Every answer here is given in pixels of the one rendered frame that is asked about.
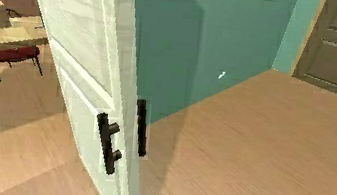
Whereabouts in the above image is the white room door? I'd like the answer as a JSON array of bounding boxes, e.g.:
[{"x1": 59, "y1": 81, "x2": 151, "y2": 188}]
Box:
[{"x1": 12, "y1": 0, "x2": 157, "y2": 195}]

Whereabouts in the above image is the dark red chair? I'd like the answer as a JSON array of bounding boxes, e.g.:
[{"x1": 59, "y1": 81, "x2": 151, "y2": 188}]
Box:
[{"x1": 0, "y1": 42, "x2": 46, "y2": 87}]

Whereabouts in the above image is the black door handle bar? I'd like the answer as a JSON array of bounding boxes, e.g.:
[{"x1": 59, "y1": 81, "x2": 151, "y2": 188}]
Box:
[
  {"x1": 132, "y1": 98, "x2": 151, "y2": 158},
  {"x1": 92, "y1": 111, "x2": 126, "y2": 177}
]

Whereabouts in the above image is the light wooden table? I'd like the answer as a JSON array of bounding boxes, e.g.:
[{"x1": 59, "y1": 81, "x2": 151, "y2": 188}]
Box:
[{"x1": 0, "y1": 12, "x2": 51, "y2": 60}]

